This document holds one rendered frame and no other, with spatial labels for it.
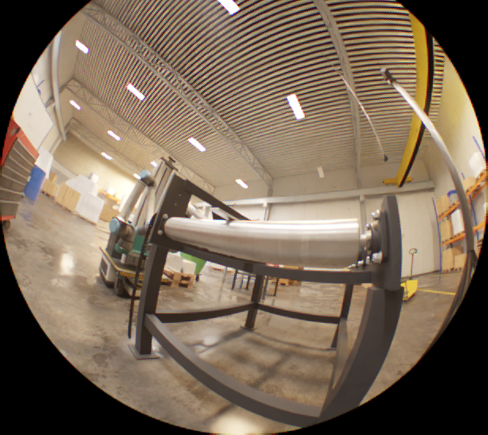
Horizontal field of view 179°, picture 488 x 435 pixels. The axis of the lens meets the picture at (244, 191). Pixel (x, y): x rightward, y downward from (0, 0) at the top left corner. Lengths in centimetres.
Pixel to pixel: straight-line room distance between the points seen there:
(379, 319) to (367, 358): 10
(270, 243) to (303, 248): 8
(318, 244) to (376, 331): 25
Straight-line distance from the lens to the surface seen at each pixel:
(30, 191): 562
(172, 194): 92
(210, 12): 815
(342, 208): 1180
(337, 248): 36
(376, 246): 39
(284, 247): 39
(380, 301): 39
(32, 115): 469
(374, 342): 42
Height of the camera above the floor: 79
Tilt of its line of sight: 25 degrees up
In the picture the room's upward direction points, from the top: 12 degrees clockwise
